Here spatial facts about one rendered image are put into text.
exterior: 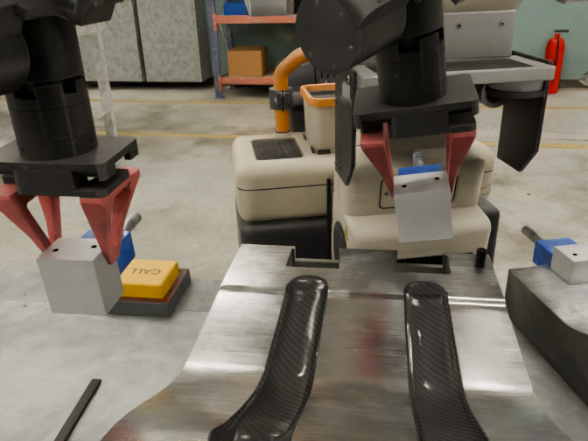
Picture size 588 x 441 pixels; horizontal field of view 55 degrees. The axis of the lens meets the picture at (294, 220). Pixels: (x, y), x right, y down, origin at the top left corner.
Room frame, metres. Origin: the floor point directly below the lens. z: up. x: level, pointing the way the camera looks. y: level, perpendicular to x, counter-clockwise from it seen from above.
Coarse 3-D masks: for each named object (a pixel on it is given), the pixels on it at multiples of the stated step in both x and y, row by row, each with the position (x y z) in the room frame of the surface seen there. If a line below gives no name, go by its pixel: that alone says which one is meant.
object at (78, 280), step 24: (72, 240) 0.43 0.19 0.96; (48, 264) 0.40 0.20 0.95; (72, 264) 0.39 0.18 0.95; (96, 264) 0.40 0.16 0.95; (120, 264) 0.44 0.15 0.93; (48, 288) 0.40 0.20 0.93; (72, 288) 0.40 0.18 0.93; (96, 288) 0.39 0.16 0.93; (120, 288) 0.42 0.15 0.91; (72, 312) 0.40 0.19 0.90; (96, 312) 0.39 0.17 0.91
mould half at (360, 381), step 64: (256, 256) 0.51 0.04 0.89; (384, 256) 0.51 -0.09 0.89; (448, 256) 0.50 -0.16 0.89; (256, 320) 0.41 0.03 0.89; (384, 320) 0.40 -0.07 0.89; (192, 384) 0.32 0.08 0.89; (256, 384) 0.32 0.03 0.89; (320, 384) 0.32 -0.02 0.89; (384, 384) 0.32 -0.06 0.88; (512, 384) 0.32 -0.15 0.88
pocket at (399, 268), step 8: (400, 264) 0.51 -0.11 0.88; (408, 264) 0.51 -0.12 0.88; (416, 264) 0.51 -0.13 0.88; (424, 264) 0.51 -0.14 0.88; (432, 264) 0.51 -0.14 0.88; (448, 264) 0.49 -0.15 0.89; (416, 272) 0.51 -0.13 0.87; (424, 272) 0.51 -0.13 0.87; (432, 272) 0.51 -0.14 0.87; (440, 272) 0.51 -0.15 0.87; (448, 272) 0.48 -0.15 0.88
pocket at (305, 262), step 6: (294, 252) 0.53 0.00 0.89; (288, 258) 0.51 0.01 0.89; (294, 258) 0.53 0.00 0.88; (300, 258) 0.53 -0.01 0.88; (288, 264) 0.51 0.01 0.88; (294, 264) 0.53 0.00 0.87; (300, 264) 0.53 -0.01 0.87; (306, 264) 0.53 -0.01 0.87; (312, 264) 0.53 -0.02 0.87; (318, 264) 0.53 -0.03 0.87; (324, 264) 0.52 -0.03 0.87; (330, 264) 0.52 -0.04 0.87; (336, 264) 0.52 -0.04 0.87
